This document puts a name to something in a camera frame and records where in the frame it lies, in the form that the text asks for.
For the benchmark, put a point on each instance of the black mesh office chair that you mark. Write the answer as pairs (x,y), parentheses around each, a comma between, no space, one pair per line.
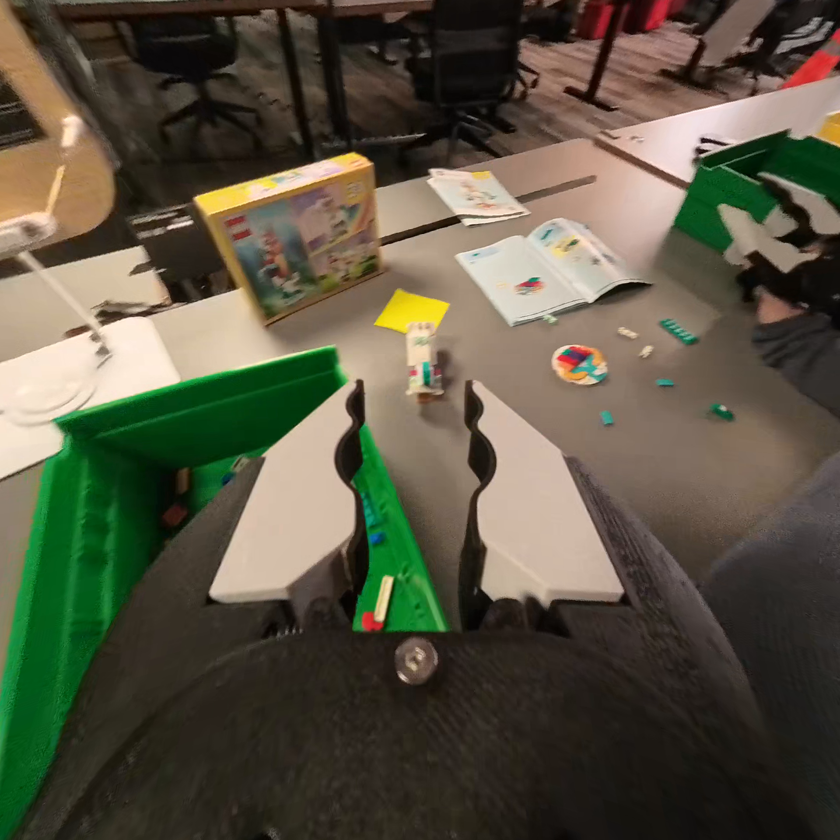
(466,59)

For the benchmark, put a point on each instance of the closed lego instruction booklet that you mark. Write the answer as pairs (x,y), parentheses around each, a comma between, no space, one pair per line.
(476,197)

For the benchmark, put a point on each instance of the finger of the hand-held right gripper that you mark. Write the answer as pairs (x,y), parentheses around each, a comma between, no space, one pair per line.
(761,243)
(820,210)

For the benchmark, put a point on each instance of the dark grey box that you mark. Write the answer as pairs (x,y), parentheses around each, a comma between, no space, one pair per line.
(184,253)

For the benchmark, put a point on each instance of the yellow lego box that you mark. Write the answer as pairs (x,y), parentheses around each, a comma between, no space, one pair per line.
(295,243)

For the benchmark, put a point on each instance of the pile of loose lego pieces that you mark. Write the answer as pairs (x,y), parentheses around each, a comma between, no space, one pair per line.
(377,525)

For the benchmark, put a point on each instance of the lego instruction booklet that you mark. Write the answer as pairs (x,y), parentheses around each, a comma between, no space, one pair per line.
(544,275)
(476,197)

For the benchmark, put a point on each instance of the yellow sticky note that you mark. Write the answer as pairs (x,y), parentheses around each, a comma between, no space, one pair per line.
(410,312)

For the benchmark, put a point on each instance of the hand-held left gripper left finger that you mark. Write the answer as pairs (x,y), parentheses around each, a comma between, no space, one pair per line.
(289,525)

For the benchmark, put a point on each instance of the green plastic bin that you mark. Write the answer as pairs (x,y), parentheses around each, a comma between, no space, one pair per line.
(722,190)
(98,525)

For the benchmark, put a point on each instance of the wooden board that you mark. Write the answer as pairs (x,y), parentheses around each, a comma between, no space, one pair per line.
(46,131)

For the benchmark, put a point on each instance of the orange traffic cone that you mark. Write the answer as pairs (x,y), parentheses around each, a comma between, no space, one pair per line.
(817,62)

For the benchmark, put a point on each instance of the white lego unicorn build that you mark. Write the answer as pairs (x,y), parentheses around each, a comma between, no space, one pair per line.
(425,367)

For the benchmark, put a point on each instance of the yellow plastic bin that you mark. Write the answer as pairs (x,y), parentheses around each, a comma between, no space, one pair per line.
(830,128)

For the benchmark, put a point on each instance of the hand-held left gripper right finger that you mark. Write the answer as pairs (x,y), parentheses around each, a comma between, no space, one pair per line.
(544,531)

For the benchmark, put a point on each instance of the long green lego plate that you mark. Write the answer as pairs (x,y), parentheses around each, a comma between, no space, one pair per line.
(679,331)

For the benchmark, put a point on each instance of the person's right hand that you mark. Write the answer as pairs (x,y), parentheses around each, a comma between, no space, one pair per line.
(781,308)

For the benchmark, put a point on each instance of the round colourful lego build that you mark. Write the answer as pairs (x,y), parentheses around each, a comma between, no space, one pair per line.
(579,365)

